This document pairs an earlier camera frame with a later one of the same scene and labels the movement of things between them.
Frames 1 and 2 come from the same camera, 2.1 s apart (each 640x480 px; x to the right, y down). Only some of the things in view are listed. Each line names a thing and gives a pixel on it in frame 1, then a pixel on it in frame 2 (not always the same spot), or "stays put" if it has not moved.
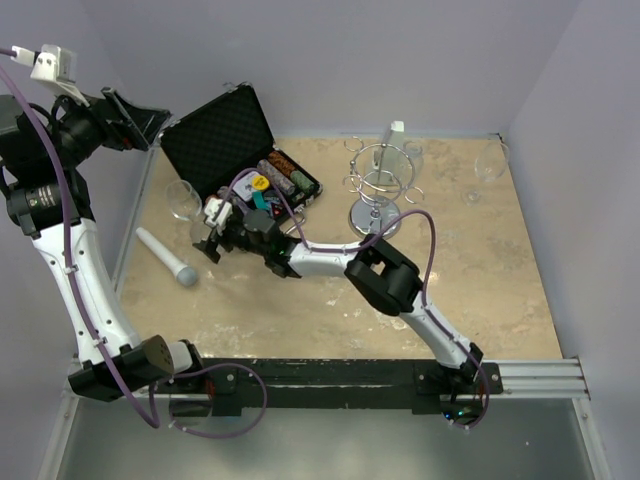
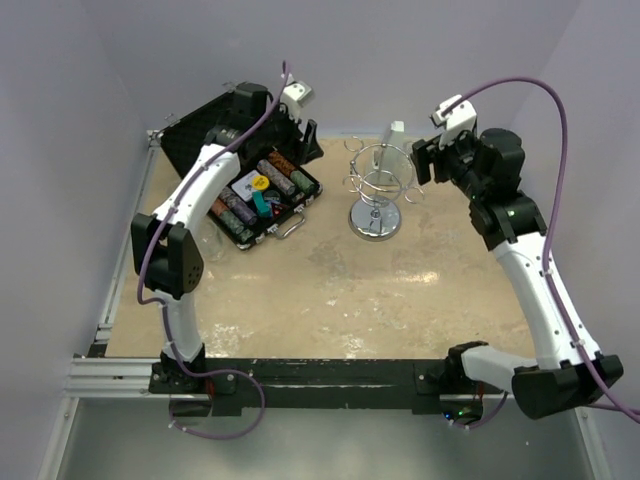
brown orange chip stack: x=280 y=163 stays put
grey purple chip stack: x=277 y=176 stays put
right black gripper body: x=231 y=236 → x=461 y=157
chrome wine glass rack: x=381 y=174 stays put
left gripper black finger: x=148 y=122 → x=312 y=148
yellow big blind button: x=260 y=182 stays put
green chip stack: x=299 y=179 stays put
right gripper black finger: x=236 y=217 → x=432 y=152
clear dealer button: x=272 y=196 stays put
